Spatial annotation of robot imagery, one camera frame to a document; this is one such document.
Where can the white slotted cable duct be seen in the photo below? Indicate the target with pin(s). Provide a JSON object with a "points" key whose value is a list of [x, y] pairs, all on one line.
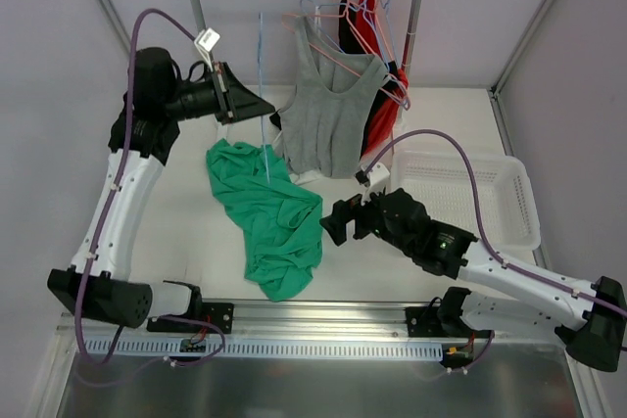
{"points": [[293, 349]]}

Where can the green tank top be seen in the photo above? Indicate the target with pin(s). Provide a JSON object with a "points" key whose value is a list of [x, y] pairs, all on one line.
{"points": [[279, 219]]}

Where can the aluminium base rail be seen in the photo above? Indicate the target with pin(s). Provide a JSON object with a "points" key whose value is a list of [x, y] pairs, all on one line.
{"points": [[304, 320]]}

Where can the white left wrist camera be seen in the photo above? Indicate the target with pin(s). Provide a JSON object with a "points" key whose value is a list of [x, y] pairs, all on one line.
{"points": [[204, 43]]}

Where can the white plastic basket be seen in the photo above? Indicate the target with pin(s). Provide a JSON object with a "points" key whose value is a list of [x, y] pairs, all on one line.
{"points": [[440, 181]]}

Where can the grey tank top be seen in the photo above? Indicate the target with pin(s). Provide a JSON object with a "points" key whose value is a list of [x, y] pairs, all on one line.
{"points": [[307, 121]]}

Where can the red tank top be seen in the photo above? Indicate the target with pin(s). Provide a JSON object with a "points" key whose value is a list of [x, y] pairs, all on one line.
{"points": [[382, 115]]}

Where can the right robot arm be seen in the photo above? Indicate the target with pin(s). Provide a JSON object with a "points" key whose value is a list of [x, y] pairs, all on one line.
{"points": [[586, 318]]}

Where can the white tank top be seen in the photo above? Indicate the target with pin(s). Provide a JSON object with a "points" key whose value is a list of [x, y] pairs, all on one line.
{"points": [[307, 179]]}

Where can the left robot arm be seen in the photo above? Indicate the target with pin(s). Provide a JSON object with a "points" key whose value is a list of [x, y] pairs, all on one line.
{"points": [[96, 284]]}

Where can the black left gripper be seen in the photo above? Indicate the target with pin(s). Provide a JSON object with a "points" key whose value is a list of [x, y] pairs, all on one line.
{"points": [[223, 95]]}

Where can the black tank top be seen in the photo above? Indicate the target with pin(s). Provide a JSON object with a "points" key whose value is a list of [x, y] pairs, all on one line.
{"points": [[361, 76]]}

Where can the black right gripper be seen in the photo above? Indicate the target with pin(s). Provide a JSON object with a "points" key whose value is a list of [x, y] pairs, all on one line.
{"points": [[357, 217]]}

